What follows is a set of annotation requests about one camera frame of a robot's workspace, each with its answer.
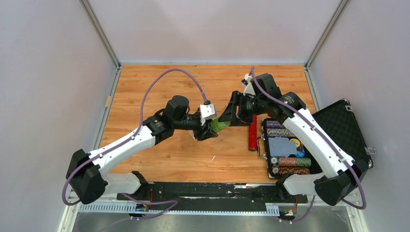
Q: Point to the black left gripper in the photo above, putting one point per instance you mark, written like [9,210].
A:
[201,135]

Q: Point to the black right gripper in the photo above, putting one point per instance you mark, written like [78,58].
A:
[230,113]

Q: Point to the green pill bottle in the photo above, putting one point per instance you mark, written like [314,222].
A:
[217,126]

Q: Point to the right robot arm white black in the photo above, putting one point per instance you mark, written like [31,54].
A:
[341,175]

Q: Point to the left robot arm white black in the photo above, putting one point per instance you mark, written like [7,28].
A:
[89,175]

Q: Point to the red glitter tube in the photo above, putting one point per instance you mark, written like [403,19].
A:
[252,135]

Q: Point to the green purple chip row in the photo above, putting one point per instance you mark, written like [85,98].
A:
[275,129]

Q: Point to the blue playing card deck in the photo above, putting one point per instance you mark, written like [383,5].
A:
[281,147]

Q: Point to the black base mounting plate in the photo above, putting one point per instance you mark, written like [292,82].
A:
[228,197]

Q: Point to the black poker chip case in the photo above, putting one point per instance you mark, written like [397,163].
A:
[340,124]

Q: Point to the orange black chip row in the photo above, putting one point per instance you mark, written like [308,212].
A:
[290,165]

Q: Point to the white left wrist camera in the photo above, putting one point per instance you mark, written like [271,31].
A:
[207,112]

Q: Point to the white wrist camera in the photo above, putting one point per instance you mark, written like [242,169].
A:
[247,85]
[207,112]

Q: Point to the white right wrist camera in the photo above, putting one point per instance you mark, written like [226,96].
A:
[247,85]

